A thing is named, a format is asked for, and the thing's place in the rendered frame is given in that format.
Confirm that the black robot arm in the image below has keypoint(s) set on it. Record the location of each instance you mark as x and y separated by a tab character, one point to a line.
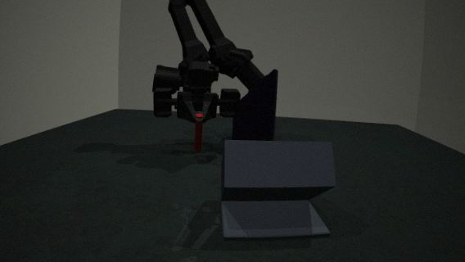
195	70

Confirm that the red peg with white band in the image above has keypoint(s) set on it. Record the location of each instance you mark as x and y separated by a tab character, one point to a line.
198	132

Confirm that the grey square panel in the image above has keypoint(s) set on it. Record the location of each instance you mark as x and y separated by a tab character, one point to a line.
266	187

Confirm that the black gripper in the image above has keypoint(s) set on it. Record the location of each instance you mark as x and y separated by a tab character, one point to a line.
196	99

